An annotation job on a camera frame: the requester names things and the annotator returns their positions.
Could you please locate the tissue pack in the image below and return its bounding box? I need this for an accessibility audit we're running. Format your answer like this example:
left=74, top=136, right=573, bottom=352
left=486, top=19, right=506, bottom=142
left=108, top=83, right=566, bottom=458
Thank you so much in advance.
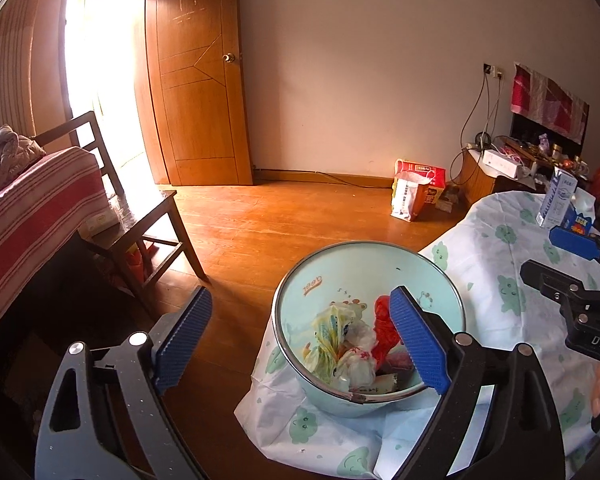
left=77, top=209, right=119, bottom=236

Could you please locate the red striped cloth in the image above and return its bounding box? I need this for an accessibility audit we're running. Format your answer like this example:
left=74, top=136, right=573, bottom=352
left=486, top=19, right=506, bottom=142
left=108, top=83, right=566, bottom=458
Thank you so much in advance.
left=0, top=147, right=106, bottom=342

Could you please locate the red patterned cloth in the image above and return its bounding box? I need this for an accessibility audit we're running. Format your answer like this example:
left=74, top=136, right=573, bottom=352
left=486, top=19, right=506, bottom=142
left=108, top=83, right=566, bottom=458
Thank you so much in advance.
left=510, top=62, right=591, bottom=141

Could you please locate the wooden door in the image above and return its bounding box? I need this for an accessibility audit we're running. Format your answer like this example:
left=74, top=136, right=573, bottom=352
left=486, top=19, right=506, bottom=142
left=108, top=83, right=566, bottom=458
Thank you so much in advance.
left=144, top=0, right=254, bottom=186

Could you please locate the grey padded jacket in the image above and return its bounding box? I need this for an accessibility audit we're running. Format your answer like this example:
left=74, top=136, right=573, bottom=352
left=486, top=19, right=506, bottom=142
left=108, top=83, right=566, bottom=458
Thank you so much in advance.
left=0, top=124, right=47, bottom=202

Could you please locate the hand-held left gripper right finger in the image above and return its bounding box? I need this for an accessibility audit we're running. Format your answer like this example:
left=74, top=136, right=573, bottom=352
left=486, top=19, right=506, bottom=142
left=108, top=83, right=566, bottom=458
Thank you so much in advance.
left=388, top=285, right=566, bottom=480

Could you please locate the tall white milk carton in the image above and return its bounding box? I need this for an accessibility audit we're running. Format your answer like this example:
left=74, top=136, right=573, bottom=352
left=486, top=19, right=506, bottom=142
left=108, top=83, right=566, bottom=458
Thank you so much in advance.
left=535, top=167, right=580, bottom=229

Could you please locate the cream printed plastic bag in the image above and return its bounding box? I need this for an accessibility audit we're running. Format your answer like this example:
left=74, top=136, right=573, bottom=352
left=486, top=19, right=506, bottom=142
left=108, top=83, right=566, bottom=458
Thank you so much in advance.
left=302, top=304, right=367, bottom=382

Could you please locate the grey power cable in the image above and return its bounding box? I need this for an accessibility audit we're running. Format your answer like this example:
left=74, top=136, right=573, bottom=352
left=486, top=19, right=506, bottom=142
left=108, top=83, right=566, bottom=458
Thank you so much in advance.
left=462, top=72, right=504, bottom=149

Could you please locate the white flat box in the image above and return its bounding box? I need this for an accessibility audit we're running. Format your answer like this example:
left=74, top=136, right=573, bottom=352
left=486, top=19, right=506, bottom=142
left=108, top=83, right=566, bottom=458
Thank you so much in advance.
left=482, top=148, right=524, bottom=180

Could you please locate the black television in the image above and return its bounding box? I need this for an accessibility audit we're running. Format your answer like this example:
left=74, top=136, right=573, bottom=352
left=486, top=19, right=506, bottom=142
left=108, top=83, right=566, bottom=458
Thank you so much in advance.
left=509, top=112, right=587, bottom=157

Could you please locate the light green trash bin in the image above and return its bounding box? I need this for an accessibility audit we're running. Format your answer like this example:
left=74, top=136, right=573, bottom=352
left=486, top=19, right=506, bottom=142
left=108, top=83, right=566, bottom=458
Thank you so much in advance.
left=269, top=241, right=466, bottom=419

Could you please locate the red gift box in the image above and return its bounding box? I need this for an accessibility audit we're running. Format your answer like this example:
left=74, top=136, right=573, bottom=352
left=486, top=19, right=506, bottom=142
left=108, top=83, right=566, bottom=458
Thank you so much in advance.
left=393, top=158, right=447, bottom=206

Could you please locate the red foam net sleeve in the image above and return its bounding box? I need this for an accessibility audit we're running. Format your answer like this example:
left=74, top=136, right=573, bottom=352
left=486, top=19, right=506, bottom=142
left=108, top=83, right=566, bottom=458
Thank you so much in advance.
left=372, top=295, right=402, bottom=367

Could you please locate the pink plastic bag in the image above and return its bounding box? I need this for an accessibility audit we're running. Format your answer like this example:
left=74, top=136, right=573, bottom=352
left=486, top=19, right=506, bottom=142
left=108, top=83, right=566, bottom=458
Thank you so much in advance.
left=379, top=352, right=417, bottom=372

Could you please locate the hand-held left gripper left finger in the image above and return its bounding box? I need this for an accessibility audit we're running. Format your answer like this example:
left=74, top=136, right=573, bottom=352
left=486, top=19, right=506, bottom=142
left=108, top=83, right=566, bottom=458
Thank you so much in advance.
left=35, top=285, right=214, bottom=480

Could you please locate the cluttered wooden cabinet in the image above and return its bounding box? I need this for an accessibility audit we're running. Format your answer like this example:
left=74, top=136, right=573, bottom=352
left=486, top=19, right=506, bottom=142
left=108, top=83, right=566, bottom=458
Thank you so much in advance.
left=452, top=134, right=597, bottom=197

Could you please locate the dark wooden chair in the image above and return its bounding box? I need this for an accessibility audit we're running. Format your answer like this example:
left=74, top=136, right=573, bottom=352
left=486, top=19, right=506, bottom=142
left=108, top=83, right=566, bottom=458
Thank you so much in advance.
left=32, top=110, right=209, bottom=312

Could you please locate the white red print plastic bag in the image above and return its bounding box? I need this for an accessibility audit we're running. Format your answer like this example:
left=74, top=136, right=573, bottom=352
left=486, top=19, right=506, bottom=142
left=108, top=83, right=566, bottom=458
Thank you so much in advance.
left=336, top=321, right=382, bottom=392

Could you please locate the cloud print white tablecloth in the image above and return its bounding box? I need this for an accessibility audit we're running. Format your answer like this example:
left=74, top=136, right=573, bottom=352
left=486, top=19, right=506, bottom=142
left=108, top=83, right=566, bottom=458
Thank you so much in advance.
left=233, top=190, right=600, bottom=480

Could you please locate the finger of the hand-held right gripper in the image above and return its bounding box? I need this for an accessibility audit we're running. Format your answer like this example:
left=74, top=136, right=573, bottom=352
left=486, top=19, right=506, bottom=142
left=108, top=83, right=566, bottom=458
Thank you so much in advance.
left=519, top=258, right=600, bottom=331
left=548, top=226, right=600, bottom=274

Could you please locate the white paper bag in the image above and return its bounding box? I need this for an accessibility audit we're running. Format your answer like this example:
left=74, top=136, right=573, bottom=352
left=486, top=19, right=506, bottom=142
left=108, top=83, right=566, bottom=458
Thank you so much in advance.
left=390, top=170, right=434, bottom=222

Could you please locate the blue and white carton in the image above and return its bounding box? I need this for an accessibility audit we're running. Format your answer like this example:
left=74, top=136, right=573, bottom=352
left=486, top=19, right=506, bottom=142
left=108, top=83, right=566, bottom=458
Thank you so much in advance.
left=562, top=194, right=596, bottom=236

